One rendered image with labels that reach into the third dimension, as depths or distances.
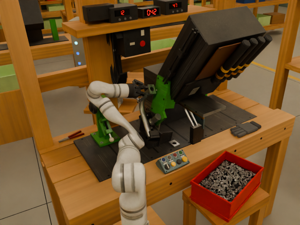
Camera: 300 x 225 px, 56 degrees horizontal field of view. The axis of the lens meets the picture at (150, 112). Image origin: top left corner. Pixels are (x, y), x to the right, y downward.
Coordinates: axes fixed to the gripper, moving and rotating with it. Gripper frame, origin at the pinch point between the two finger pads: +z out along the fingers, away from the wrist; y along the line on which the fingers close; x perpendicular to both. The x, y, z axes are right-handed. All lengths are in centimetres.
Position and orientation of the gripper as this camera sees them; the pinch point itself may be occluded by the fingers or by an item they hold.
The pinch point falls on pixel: (148, 90)
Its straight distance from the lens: 154.2
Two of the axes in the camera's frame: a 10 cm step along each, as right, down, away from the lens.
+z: 8.4, -0.4, 5.5
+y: -2.3, -9.3, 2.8
